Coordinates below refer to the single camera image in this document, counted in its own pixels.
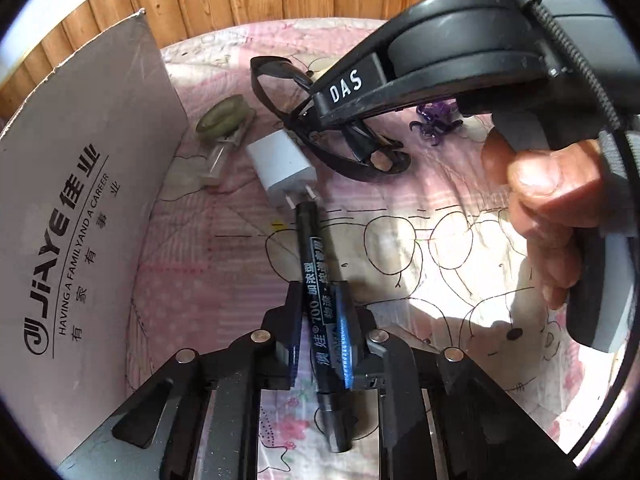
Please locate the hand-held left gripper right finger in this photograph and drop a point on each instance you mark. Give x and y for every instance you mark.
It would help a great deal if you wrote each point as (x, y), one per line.
(345, 340)

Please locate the cardboard box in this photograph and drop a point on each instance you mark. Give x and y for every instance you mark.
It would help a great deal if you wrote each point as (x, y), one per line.
(100, 160)

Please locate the black marker pen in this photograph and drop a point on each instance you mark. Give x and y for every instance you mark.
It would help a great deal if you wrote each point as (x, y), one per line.
(312, 240)

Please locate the pink printed blanket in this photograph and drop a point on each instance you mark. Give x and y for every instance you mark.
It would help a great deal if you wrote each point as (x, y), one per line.
(450, 200)

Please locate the white charger plug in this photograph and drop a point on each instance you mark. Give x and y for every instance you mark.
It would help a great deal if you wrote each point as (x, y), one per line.
(280, 160)

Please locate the black glasses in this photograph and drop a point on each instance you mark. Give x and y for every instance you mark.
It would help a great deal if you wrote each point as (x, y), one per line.
(272, 61)

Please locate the purple hair claw clip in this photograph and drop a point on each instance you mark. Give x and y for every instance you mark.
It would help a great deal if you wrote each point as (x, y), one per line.
(435, 120)

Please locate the person's right hand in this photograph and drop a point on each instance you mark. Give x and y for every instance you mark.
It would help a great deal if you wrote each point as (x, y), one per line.
(545, 180)

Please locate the green tape roll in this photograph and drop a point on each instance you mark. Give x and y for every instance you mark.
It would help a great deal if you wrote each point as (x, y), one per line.
(210, 120)

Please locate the clear plastic holder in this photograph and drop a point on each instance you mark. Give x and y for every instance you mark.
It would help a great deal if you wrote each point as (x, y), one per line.
(215, 165)

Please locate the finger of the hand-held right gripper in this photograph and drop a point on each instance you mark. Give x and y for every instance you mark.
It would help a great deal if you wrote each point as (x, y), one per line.
(350, 85)

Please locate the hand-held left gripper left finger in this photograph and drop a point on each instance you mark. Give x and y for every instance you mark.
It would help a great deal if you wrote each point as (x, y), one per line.
(295, 320)

